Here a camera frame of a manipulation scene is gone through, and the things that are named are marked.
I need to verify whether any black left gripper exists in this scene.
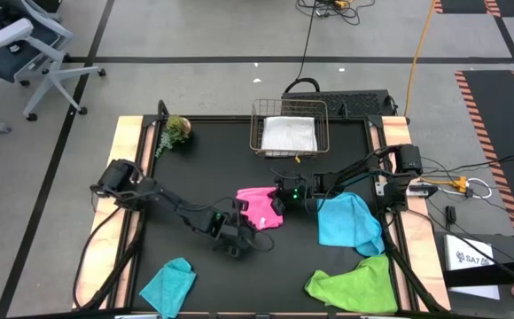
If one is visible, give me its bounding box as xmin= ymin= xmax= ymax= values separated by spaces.
xmin=219 ymin=198 xmax=263 ymax=259

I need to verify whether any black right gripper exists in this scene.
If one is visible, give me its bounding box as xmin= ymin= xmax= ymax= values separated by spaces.
xmin=269 ymin=171 xmax=315 ymax=217

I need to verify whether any pink microfiber towel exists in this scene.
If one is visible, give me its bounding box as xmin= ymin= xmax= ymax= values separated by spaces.
xmin=235 ymin=186 xmax=285 ymax=232

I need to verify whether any white waffle microfiber towel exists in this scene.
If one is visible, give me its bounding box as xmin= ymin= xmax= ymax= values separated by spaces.
xmin=261 ymin=115 xmax=319 ymax=159

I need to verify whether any light blue microfiber towel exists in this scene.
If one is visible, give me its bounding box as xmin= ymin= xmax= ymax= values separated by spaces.
xmin=316 ymin=191 xmax=386 ymax=258

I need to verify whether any teal microfiber towel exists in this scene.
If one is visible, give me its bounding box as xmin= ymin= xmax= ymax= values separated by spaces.
xmin=139 ymin=257 xmax=198 ymax=319

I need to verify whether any green microfiber towel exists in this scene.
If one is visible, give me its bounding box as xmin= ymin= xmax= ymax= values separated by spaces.
xmin=304 ymin=254 xmax=400 ymax=315

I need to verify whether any small potted green plant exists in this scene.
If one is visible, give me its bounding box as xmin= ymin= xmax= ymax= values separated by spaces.
xmin=153 ymin=114 xmax=193 ymax=160

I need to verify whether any black perforated computer case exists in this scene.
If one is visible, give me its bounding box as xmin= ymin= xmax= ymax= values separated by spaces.
xmin=282 ymin=89 xmax=394 ymax=119

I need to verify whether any wooden side board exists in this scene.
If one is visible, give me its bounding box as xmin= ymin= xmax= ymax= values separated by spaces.
xmin=370 ymin=115 xmax=453 ymax=312
xmin=71 ymin=115 xmax=156 ymax=310

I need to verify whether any white power strip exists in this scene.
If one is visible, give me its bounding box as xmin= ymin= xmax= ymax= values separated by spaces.
xmin=407 ymin=184 xmax=439 ymax=197

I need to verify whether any yellow plug adapter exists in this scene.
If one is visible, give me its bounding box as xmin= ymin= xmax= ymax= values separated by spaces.
xmin=441 ymin=175 xmax=470 ymax=195

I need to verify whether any white printed paper box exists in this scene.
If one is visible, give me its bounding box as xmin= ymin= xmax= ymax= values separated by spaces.
xmin=442 ymin=233 xmax=502 ymax=301

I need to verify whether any black metal beam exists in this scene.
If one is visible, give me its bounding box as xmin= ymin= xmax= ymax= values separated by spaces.
xmin=441 ymin=258 xmax=514 ymax=289

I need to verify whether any grey office chair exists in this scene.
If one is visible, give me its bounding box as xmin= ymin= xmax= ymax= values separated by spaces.
xmin=0 ymin=0 xmax=108 ymax=122

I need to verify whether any gold wire basket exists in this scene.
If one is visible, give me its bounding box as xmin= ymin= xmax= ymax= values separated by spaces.
xmin=249 ymin=97 xmax=331 ymax=159

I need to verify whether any black frame post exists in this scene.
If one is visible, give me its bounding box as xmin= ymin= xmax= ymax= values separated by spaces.
xmin=156 ymin=98 xmax=172 ymax=129

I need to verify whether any black hanging power cable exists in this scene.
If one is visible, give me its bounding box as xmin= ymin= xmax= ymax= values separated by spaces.
xmin=283 ymin=0 xmax=323 ymax=95

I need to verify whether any black frame strut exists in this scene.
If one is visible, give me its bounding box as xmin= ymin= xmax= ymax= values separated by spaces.
xmin=79 ymin=207 xmax=148 ymax=311
xmin=383 ymin=207 xmax=447 ymax=314

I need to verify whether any black supply cable loop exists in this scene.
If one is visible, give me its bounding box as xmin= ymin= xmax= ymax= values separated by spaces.
xmin=71 ymin=204 xmax=128 ymax=310

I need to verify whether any tangled floor cable bundle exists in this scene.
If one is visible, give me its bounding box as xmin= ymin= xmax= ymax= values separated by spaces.
xmin=296 ymin=0 xmax=377 ymax=27

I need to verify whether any white cable loop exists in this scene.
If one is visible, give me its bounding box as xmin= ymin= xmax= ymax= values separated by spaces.
xmin=465 ymin=176 xmax=494 ymax=200

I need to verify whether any yellow power cable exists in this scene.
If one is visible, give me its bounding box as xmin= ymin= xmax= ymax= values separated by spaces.
xmin=402 ymin=0 xmax=439 ymax=118

